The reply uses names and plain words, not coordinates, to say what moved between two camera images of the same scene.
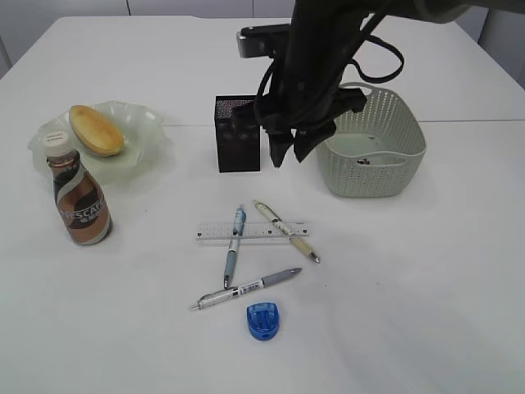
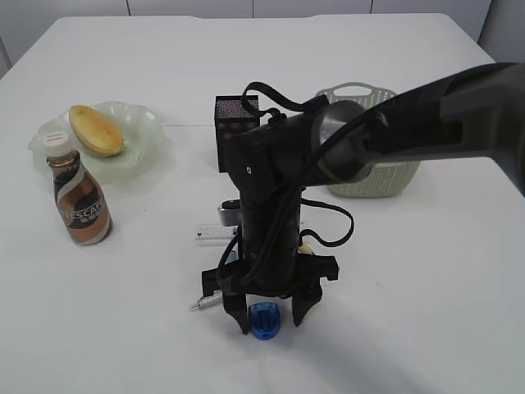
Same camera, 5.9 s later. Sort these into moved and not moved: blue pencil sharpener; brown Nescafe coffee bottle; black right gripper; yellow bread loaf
Moved: black right gripper
Not moved: brown Nescafe coffee bottle; blue pencil sharpener; yellow bread loaf
